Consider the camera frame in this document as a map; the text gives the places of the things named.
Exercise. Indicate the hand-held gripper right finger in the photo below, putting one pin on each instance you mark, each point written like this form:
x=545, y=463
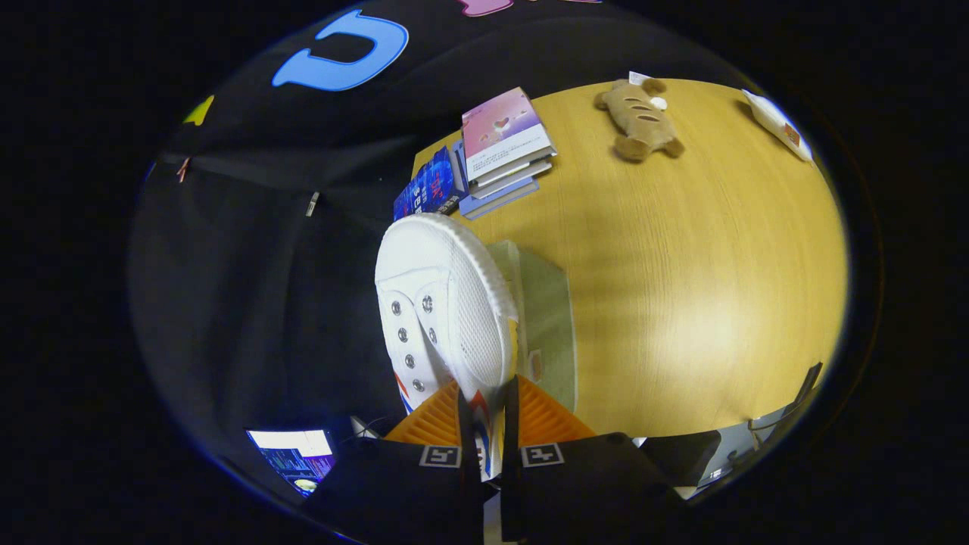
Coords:
x=511, y=424

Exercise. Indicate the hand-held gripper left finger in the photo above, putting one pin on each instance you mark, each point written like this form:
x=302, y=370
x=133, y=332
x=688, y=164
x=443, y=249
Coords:
x=467, y=424

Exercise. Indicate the green fabric storage box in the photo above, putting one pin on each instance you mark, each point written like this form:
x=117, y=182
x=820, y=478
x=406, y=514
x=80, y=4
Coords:
x=549, y=325

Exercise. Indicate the white canvas shoe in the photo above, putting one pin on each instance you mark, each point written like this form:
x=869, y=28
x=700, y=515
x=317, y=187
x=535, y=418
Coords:
x=447, y=265

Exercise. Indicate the lit computer monitor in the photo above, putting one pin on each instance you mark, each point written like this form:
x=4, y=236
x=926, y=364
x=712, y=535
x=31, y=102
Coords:
x=291, y=454

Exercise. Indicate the pale blue book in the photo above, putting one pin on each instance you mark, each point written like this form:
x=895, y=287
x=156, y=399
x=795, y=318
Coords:
x=500, y=203

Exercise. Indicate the dark blue printed book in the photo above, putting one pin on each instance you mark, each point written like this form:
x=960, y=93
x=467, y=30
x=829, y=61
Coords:
x=428, y=189

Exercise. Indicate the grey book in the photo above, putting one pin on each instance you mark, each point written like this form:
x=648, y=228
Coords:
x=515, y=178

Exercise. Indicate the black backdrop cloth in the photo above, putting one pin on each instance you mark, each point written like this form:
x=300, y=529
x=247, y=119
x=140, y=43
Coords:
x=250, y=288

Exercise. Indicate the silver clip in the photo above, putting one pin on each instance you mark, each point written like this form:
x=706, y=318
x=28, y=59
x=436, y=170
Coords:
x=312, y=203

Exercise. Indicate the pink cover book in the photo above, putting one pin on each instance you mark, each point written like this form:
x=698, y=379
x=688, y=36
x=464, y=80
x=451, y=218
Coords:
x=503, y=129

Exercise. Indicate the brown plush toy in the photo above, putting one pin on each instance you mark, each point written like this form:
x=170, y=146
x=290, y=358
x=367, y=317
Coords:
x=640, y=129

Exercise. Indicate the small white round object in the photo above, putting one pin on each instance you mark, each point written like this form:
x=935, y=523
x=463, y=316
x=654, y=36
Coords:
x=658, y=103

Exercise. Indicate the pink clip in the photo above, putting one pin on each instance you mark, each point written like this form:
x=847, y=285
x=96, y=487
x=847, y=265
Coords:
x=182, y=169

